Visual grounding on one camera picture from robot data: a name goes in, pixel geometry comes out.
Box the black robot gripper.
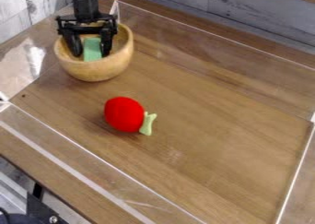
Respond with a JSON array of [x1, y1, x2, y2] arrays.
[[55, 0, 119, 57]]

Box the green rectangular block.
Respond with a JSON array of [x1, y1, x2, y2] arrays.
[[85, 38, 103, 62]]

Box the brown wooden bowl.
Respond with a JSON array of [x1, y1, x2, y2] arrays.
[[55, 23, 134, 82]]

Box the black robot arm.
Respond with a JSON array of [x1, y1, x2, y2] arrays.
[[55, 0, 119, 57]]

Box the red plush tomato toy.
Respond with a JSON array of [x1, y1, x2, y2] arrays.
[[103, 97, 158, 136]]

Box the clear acrylic tray barrier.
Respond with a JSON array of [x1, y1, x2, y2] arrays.
[[0, 2, 315, 224]]

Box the black clamp under table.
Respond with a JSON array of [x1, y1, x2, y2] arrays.
[[26, 183, 70, 224]]

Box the black cable loop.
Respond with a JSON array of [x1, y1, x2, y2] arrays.
[[0, 206, 11, 224]]

